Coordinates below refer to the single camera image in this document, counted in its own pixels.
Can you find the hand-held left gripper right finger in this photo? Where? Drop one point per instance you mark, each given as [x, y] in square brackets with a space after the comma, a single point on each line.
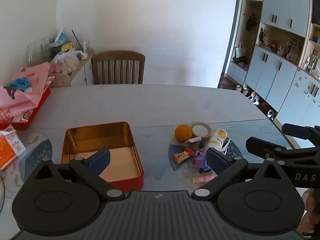
[218, 160]

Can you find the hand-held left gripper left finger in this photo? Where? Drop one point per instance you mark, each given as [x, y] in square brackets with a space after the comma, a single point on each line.
[100, 159]

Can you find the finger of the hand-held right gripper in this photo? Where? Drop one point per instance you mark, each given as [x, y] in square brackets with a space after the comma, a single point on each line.
[297, 131]
[262, 148]

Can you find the red tin box gold interior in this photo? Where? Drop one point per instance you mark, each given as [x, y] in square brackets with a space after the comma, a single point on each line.
[105, 155]

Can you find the purple toy figure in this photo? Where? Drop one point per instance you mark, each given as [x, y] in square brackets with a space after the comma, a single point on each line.
[201, 160]

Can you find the white-rimmed sunglasses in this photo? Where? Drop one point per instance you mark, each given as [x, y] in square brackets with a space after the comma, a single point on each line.
[225, 145]

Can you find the yellow and white bottle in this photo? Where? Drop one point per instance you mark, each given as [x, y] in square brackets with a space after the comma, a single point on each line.
[217, 140]

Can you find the pink candy packet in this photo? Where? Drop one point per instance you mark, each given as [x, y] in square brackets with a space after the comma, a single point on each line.
[203, 178]

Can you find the pink sticky note block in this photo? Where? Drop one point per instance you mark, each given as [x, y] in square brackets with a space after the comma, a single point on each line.
[192, 140]

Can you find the orange candy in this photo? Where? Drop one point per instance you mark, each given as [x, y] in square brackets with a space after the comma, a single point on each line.
[183, 156]

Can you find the orange fruit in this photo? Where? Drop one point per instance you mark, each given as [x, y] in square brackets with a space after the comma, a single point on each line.
[183, 133]

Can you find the person's right hand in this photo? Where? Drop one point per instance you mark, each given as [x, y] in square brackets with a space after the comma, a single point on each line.
[312, 205]

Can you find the pair of shoes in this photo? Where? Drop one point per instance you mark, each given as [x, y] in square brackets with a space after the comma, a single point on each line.
[242, 89]
[254, 98]
[271, 114]

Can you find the clear tape roll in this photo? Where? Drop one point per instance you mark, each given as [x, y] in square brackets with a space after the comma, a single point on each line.
[203, 127]

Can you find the round blue white placemat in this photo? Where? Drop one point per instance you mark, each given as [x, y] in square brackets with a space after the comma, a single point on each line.
[182, 172]
[35, 152]

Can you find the red cardboard box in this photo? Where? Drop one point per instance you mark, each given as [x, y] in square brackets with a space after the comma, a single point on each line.
[37, 107]

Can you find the white side cabinet wooden top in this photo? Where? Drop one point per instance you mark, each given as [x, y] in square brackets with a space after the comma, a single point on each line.
[80, 75]

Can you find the orange and white carton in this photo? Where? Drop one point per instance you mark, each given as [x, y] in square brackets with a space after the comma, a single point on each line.
[10, 150]

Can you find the wooden chair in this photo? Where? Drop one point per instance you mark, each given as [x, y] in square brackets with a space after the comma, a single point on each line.
[117, 67]

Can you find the pink paper bag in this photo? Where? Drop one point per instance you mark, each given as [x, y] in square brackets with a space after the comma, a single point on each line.
[27, 100]

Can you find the white tote bag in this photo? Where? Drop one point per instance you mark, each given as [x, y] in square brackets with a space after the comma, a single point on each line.
[240, 51]

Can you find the clear plastic bag of goods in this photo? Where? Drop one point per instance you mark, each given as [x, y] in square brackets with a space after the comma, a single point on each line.
[65, 61]

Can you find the blue cloth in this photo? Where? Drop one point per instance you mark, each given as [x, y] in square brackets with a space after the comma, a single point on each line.
[20, 83]

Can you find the small white tube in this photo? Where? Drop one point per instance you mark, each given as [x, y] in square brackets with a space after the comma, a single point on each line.
[85, 48]

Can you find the yellow container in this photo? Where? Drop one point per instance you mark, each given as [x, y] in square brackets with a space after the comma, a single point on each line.
[68, 47]

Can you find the thin black stick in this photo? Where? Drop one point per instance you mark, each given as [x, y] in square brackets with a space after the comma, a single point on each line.
[76, 39]

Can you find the clear glass jar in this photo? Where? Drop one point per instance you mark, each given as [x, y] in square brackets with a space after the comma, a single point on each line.
[37, 52]

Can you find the large white wall cabinet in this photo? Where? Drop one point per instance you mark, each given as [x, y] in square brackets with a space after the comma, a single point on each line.
[282, 17]

